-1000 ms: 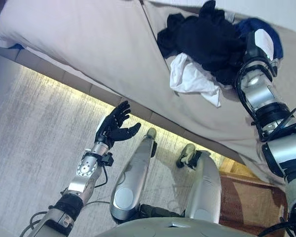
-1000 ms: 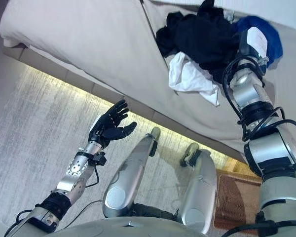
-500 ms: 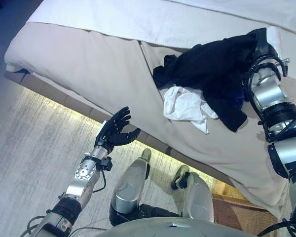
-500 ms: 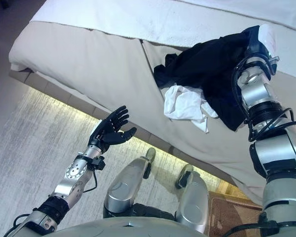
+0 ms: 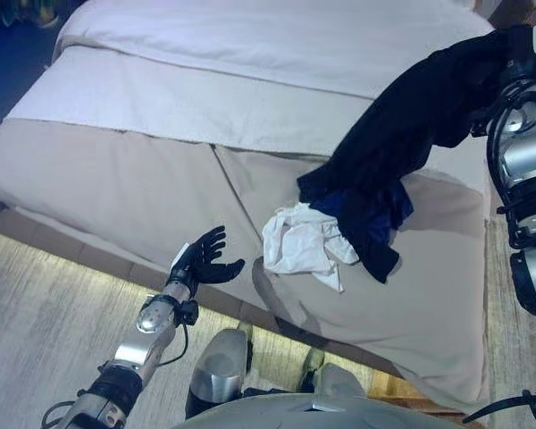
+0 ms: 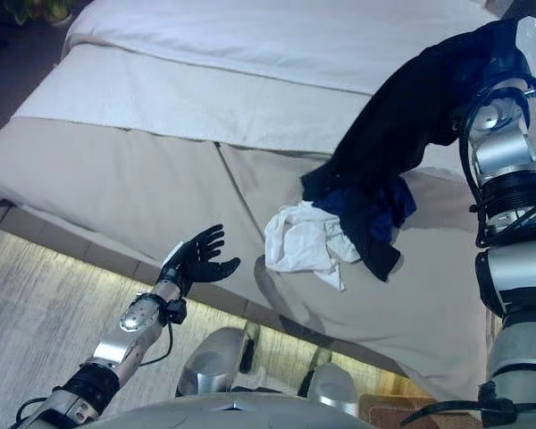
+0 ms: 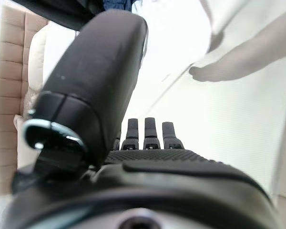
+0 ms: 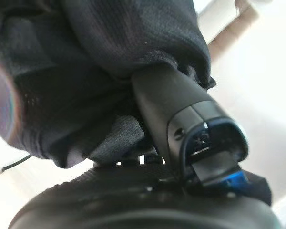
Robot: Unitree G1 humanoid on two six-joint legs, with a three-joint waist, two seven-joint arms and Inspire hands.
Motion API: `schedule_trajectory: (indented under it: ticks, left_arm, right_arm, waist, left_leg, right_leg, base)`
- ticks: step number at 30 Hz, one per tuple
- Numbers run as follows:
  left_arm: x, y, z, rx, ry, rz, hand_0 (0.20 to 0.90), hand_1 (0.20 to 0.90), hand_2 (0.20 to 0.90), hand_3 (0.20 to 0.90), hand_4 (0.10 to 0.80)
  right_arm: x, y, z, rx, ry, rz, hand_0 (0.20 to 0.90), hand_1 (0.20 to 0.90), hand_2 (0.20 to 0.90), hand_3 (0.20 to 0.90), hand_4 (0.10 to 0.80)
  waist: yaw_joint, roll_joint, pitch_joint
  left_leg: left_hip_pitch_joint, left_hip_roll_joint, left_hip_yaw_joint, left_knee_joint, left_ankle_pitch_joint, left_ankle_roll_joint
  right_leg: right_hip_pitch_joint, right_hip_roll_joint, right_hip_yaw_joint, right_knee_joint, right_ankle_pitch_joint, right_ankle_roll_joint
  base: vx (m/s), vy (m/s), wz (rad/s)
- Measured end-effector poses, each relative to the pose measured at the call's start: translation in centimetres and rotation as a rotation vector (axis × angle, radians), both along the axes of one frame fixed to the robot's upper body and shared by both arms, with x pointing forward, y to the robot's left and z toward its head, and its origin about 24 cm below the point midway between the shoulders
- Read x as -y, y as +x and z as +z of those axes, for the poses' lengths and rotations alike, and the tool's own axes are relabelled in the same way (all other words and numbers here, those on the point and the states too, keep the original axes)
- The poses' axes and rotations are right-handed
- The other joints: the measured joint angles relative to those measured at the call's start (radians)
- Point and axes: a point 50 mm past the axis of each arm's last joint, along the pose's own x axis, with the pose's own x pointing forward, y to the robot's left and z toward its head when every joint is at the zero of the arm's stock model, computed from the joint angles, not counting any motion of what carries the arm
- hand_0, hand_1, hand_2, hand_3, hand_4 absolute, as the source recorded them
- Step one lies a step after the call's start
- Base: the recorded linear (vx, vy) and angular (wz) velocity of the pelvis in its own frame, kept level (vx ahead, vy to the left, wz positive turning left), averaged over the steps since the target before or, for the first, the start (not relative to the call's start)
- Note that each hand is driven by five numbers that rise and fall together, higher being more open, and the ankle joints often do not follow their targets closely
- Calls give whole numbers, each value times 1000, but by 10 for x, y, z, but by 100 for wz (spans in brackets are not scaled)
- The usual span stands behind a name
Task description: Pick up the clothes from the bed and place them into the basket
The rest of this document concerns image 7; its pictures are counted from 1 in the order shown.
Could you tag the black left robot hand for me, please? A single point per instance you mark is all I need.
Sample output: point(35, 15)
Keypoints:
point(97, 71)

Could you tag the black garment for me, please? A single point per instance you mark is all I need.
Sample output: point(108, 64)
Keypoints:
point(66, 12)

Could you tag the dark blue garment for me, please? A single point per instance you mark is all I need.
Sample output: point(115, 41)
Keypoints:
point(116, 4)

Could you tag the bed with grey cover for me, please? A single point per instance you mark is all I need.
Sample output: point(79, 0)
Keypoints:
point(217, 124)

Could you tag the beige pillow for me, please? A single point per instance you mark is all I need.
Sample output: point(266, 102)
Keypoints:
point(40, 55)

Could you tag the patterned decorative cushion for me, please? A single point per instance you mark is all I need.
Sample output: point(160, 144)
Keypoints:
point(31, 101)

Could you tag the white duvet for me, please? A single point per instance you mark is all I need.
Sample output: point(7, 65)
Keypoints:
point(176, 35)

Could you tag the large grey pillow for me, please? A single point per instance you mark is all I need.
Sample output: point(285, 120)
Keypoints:
point(18, 122)

